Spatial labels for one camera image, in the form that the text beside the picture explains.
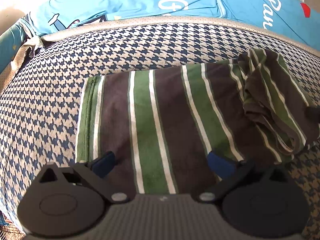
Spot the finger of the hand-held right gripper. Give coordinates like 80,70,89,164
306,106,320,125

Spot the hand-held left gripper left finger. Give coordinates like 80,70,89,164
39,151,130,204

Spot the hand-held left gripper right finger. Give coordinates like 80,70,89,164
200,151,290,203

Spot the green brown striped t-shirt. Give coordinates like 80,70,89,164
75,47,320,195

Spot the houndstooth bed mat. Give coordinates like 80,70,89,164
0,16,320,240

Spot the blue pillow with script print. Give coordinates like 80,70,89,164
216,0,320,55

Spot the blue pillow with star print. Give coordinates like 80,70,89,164
29,0,227,37

